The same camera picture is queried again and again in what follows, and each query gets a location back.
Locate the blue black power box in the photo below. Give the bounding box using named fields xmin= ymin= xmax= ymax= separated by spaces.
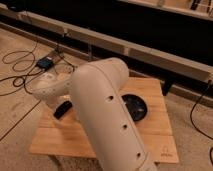
xmin=36 ymin=57 xmax=54 ymax=71

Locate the black floor cable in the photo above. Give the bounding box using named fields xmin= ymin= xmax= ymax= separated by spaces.
xmin=189 ymin=79 xmax=213 ymax=167
xmin=0 ymin=33 xmax=85 ymax=142

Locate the black eraser block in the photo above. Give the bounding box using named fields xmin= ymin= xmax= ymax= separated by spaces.
xmin=54 ymin=101 xmax=72 ymax=119

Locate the black floor cable left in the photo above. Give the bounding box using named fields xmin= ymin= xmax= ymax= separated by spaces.
xmin=0 ymin=33 xmax=85 ymax=142

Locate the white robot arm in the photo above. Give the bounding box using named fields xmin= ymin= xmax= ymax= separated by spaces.
xmin=33 ymin=58 xmax=157 ymax=171

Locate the dark round bowl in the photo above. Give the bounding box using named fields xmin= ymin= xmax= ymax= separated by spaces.
xmin=122 ymin=94 xmax=148 ymax=122

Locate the wooden table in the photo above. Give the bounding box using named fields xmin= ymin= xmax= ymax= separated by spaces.
xmin=30 ymin=77 xmax=179 ymax=163

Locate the black floor cable right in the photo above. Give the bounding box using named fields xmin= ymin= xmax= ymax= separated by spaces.
xmin=189 ymin=79 xmax=213 ymax=167

